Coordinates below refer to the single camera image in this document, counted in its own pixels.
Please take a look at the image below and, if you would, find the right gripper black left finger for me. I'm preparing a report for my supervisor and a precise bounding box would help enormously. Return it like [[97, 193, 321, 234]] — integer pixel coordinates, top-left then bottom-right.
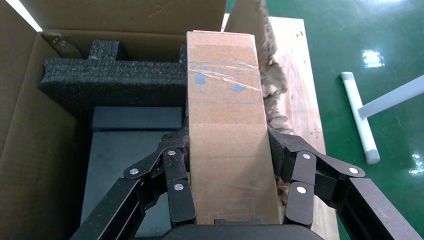
[[69, 129, 197, 240]]

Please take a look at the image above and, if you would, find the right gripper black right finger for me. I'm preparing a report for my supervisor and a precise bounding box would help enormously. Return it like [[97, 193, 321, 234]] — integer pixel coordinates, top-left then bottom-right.
[[268, 127, 413, 240]]

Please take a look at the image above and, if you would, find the small brown cardboard box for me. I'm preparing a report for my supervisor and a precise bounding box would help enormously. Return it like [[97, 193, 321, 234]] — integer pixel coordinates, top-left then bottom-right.
[[185, 30, 282, 226]]

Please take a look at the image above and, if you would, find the large open cardboard box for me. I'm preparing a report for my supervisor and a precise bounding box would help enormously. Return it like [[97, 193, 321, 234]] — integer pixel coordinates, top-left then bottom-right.
[[0, 0, 289, 240]]

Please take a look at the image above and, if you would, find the blue-grey flat slab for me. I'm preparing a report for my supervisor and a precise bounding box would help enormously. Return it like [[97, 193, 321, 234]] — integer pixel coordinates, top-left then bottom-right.
[[81, 105, 186, 238]]

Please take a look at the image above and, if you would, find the wooden plywood pallet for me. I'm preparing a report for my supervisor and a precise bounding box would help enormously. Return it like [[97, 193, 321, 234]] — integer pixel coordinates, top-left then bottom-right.
[[264, 16, 340, 240]]

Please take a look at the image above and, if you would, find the black speckled foam block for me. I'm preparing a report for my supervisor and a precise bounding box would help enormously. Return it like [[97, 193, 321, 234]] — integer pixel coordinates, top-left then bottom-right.
[[39, 39, 190, 115]]

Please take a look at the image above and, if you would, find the white tubular floor frame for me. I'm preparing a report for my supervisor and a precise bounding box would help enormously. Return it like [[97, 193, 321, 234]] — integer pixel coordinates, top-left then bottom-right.
[[341, 71, 424, 166]]

